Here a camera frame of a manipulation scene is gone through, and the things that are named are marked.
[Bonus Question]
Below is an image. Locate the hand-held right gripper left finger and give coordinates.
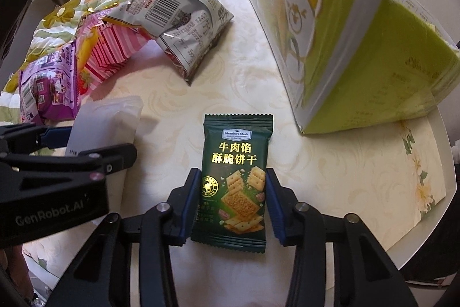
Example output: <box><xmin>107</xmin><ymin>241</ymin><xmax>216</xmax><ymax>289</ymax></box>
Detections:
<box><xmin>47</xmin><ymin>167</ymin><xmax>202</xmax><ymax>307</ymax></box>

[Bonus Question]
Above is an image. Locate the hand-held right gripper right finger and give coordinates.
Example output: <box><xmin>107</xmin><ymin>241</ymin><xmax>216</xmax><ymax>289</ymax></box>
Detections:
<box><xmin>265</xmin><ymin>168</ymin><xmax>419</xmax><ymax>307</ymax></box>

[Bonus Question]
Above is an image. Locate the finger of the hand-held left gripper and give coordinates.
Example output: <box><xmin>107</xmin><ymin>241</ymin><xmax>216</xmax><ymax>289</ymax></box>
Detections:
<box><xmin>0</xmin><ymin>125</ymin><xmax>73</xmax><ymax>154</ymax></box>
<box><xmin>0</xmin><ymin>144</ymin><xmax>138</xmax><ymax>203</ymax></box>

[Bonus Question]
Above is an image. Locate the pale frosted snack packet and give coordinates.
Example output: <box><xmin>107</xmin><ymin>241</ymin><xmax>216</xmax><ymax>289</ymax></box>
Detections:
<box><xmin>66</xmin><ymin>96</ymin><xmax>144</xmax><ymax>158</ymax></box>

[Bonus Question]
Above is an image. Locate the dark green cracker packet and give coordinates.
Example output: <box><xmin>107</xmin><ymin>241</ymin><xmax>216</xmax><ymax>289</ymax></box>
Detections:
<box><xmin>190</xmin><ymin>113</ymin><xmax>274</xmax><ymax>254</ymax></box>

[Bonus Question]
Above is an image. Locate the green cardboard box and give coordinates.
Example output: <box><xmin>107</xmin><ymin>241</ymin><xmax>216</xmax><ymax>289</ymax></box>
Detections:
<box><xmin>241</xmin><ymin>0</ymin><xmax>460</xmax><ymax>135</ymax></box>

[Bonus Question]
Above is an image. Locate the purple snack packet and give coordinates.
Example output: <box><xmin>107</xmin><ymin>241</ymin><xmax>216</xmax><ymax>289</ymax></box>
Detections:
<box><xmin>18</xmin><ymin>41</ymin><xmax>81</xmax><ymax>122</ymax></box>

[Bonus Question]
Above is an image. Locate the pink striped snack packet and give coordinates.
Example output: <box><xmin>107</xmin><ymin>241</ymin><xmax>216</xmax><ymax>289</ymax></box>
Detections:
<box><xmin>77</xmin><ymin>14</ymin><xmax>159</xmax><ymax>102</ymax></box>

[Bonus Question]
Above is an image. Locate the floral striped blanket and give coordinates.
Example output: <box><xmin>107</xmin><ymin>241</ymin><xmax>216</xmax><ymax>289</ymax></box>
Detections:
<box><xmin>0</xmin><ymin>0</ymin><xmax>245</xmax><ymax>121</ymax></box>

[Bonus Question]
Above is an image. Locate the silver barcode chips bag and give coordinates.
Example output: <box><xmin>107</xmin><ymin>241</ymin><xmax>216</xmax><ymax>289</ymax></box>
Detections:
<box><xmin>104</xmin><ymin>0</ymin><xmax>235</xmax><ymax>86</ymax></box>

